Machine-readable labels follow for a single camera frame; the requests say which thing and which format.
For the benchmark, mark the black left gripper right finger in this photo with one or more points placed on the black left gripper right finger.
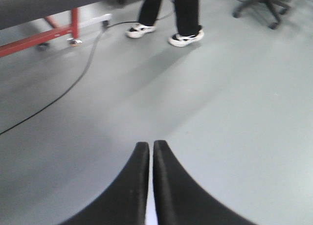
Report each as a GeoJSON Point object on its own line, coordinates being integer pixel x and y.
{"type": "Point", "coordinates": [179, 200]}

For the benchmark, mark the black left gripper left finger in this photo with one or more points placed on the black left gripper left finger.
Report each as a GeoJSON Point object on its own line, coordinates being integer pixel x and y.
{"type": "Point", "coordinates": [124, 201]}

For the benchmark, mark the near white black sneaker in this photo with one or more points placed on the near white black sneaker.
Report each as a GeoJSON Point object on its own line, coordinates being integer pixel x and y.
{"type": "Point", "coordinates": [182, 41]}

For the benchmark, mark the white black sneaker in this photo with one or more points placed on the white black sneaker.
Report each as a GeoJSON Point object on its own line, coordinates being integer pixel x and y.
{"type": "Point", "coordinates": [139, 30]}
{"type": "Point", "coordinates": [182, 41]}

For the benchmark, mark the far white black sneaker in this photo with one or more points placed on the far white black sneaker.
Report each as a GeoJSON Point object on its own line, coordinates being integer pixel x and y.
{"type": "Point", "coordinates": [139, 30]}

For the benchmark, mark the person black trouser legs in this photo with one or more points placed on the person black trouser legs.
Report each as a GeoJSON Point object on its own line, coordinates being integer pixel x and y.
{"type": "Point", "coordinates": [187, 15]}

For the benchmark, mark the red metal cart frame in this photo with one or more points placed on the red metal cart frame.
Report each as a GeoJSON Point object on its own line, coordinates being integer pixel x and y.
{"type": "Point", "coordinates": [43, 37]}

